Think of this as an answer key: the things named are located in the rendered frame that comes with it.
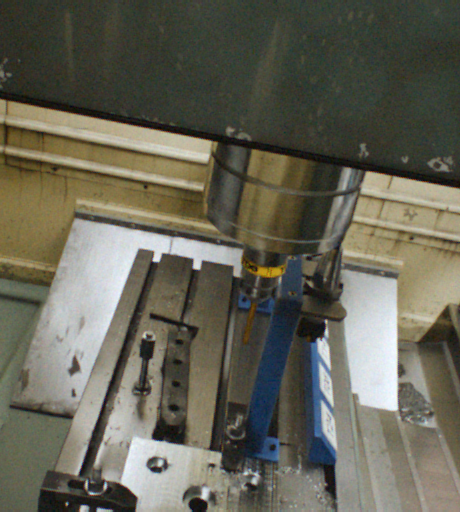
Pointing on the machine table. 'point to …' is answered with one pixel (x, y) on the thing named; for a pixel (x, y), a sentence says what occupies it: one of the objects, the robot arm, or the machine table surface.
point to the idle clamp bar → (167, 426)
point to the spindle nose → (279, 200)
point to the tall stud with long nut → (145, 359)
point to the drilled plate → (188, 460)
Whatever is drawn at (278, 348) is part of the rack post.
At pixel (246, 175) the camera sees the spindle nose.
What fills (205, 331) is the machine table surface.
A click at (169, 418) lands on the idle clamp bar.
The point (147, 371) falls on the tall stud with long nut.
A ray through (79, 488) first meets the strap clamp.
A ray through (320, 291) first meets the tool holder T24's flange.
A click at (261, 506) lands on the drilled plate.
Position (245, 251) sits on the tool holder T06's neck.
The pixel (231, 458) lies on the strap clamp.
